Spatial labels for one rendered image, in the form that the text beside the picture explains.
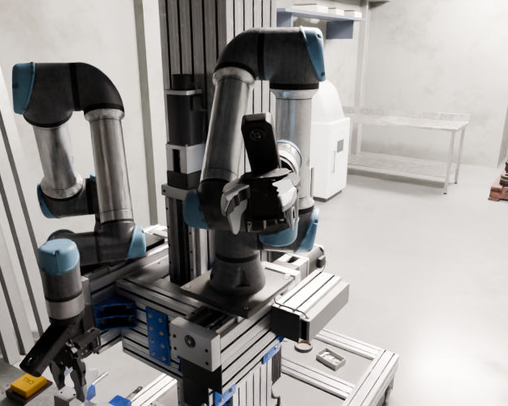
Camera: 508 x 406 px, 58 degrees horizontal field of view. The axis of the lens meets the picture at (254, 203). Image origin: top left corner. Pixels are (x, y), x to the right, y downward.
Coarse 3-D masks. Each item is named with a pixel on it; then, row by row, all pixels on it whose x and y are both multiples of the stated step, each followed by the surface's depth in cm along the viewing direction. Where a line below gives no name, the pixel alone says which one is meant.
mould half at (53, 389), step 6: (48, 390) 107; (54, 390) 107; (36, 396) 105; (42, 396) 105; (48, 396) 105; (30, 402) 103; (36, 402) 103; (42, 402) 103; (48, 402) 103; (54, 402) 103; (84, 402) 103; (90, 402) 103
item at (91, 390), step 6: (102, 378) 110; (96, 384) 109; (60, 390) 103; (66, 390) 103; (72, 390) 103; (90, 390) 105; (54, 396) 101; (60, 396) 101; (66, 396) 101; (72, 396) 101; (90, 396) 105; (60, 402) 101; (66, 402) 100; (72, 402) 100; (78, 402) 102
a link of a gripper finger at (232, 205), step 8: (240, 184) 65; (232, 192) 62; (240, 192) 62; (248, 192) 63; (224, 200) 59; (232, 200) 58; (240, 200) 62; (224, 208) 58; (232, 208) 58; (240, 208) 64; (232, 216) 62; (240, 216) 64; (232, 224) 62; (232, 232) 62
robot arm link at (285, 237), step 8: (296, 200) 86; (296, 208) 86; (296, 216) 87; (240, 224) 87; (280, 224) 86; (288, 224) 86; (296, 224) 88; (264, 232) 87; (272, 232) 86; (280, 232) 86; (288, 232) 87; (296, 232) 89; (264, 240) 88; (272, 240) 87; (280, 240) 87; (288, 240) 87
